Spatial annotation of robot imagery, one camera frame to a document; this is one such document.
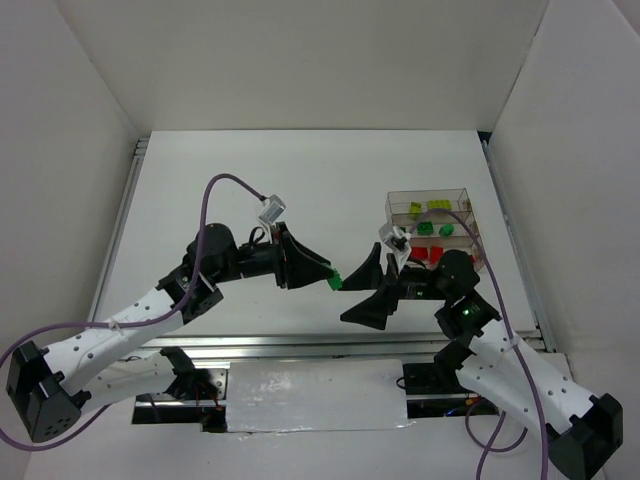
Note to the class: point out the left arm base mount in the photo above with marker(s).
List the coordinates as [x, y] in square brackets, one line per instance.
[195, 396]

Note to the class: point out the small green lego brick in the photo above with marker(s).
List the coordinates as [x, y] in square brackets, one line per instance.
[446, 230]

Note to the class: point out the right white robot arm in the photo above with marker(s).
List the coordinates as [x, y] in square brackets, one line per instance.
[579, 431]

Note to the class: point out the white tape cover plate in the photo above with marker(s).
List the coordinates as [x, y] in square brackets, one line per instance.
[316, 396]

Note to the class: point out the green square lego brick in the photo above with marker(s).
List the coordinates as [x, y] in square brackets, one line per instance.
[425, 228]

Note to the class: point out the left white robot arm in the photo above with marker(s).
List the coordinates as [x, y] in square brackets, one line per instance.
[52, 387]

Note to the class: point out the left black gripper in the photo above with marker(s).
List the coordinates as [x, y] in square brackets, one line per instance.
[283, 257]

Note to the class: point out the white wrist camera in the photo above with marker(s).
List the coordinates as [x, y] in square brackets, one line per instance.
[398, 241]
[272, 208]

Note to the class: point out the long yellow-green lego brick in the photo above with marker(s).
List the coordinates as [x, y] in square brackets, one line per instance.
[443, 204]

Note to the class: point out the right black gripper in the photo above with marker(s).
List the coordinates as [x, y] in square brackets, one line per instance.
[393, 282]

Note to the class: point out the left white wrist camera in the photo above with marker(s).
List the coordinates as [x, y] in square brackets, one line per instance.
[272, 208]

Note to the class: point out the clear compartment container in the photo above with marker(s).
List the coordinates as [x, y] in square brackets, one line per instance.
[466, 228]

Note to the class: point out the red lego brick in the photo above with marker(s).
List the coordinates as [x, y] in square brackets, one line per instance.
[420, 253]
[436, 253]

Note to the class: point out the long green lego brick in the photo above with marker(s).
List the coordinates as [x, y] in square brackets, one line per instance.
[335, 282]

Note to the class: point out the small yellow-green lego brick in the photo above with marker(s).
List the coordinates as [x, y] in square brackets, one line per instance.
[414, 211]

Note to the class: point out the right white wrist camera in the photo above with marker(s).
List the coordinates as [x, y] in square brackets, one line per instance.
[398, 241]

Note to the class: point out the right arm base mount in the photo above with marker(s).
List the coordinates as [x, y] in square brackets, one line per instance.
[433, 390]

